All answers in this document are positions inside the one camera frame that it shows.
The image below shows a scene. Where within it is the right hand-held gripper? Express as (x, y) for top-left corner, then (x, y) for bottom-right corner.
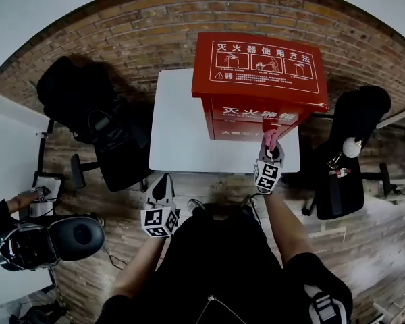
(253, 140), (286, 194)

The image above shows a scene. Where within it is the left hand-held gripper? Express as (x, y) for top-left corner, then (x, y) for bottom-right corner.
(140, 173), (181, 239)

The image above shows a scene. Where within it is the pink cloth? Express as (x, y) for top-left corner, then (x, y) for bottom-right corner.
(261, 128), (279, 151)

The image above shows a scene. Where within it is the red fire extinguisher box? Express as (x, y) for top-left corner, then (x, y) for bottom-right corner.
(191, 31), (330, 144)

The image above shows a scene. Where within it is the person's right forearm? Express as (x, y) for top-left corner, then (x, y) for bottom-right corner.
(265, 192), (313, 268)

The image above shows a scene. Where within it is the person's left forearm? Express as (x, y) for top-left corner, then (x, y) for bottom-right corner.
(113, 236), (166, 298)

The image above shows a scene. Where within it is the person's left shoe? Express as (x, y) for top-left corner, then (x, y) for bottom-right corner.
(187, 198), (206, 214)

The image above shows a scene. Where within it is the white square platform board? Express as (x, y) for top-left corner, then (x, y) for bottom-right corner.
(148, 67), (301, 174)

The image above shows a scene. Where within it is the black office chair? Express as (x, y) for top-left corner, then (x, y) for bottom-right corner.
(302, 85), (392, 221)
(36, 55), (153, 193)

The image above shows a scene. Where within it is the black bag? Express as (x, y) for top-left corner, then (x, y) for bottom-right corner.
(86, 108), (151, 168)

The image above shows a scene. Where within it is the white plush ball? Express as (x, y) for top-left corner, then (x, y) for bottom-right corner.
(343, 136), (362, 159)

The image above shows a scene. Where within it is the person's black shirt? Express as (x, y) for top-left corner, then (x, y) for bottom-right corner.
(96, 204), (354, 324)

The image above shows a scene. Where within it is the white tissue box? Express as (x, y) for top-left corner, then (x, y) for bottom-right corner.
(30, 175), (62, 217)

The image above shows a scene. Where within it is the grey desk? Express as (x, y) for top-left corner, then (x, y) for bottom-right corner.
(376, 103), (405, 195)

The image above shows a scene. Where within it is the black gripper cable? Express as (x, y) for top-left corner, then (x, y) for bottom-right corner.
(246, 193), (261, 223)

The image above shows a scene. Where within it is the keychain bundle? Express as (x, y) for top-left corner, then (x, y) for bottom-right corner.
(327, 153), (352, 179)

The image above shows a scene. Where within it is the black floor cable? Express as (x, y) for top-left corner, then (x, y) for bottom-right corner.
(103, 246), (128, 271)

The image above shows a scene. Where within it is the silver pendant necklace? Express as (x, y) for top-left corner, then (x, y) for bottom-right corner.
(195, 294), (246, 324)

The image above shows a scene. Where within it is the grey and white shoulder strap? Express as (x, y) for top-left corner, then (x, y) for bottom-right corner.
(303, 283), (348, 324)

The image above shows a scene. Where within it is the white desk with black frame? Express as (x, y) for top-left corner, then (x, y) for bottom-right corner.
(0, 88), (60, 310)

